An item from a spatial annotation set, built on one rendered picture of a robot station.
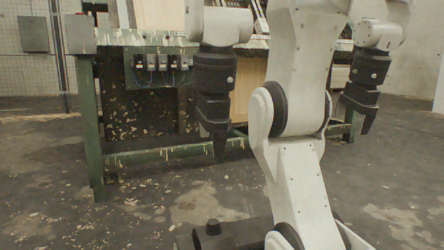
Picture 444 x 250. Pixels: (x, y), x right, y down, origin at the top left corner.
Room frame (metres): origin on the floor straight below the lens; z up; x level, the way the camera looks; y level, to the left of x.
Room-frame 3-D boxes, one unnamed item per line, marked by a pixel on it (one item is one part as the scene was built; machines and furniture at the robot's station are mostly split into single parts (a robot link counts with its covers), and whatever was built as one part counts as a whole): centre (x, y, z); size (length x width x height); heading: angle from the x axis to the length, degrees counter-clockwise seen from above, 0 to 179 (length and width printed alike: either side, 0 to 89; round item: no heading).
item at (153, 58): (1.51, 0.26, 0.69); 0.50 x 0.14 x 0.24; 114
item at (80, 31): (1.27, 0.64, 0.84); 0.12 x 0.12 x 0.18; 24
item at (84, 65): (1.27, 0.64, 0.38); 0.06 x 0.06 x 0.75; 24
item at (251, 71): (2.19, -0.47, 0.53); 0.90 x 0.02 x 0.55; 114
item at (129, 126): (2.47, 0.03, 0.41); 2.20 x 1.38 x 0.83; 114
